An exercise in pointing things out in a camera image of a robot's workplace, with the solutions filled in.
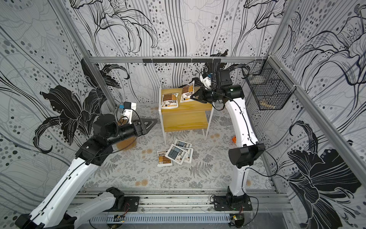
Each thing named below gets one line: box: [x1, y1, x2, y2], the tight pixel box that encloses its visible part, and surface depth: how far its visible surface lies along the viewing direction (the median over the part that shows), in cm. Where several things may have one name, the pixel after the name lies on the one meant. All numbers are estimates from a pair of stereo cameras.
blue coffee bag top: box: [164, 143, 188, 166], surface depth 90 cm
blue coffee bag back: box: [173, 139, 193, 148], surface depth 97 cm
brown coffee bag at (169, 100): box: [161, 93, 179, 109], surface depth 75 cm
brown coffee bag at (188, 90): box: [180, 80, 195, 103], surface depth 75 cm
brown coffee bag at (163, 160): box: [156, 149, 173, 167], surface depth 88 cm
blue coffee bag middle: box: [181, 146, 194, 164], surface depth 90 cm
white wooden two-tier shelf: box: [158, 87, 214, 145], surface depth 79 cm
